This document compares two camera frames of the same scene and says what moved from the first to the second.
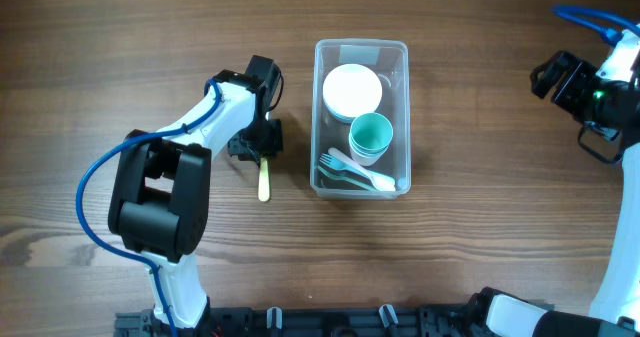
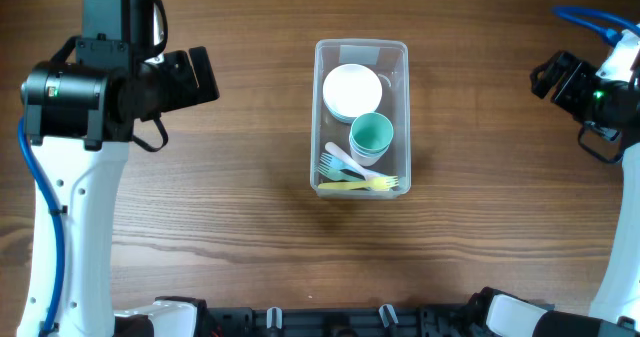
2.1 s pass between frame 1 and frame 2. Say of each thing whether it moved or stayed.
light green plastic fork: stayed
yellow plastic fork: moved
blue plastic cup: stayed
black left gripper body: moved
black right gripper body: stayed
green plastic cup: stayed
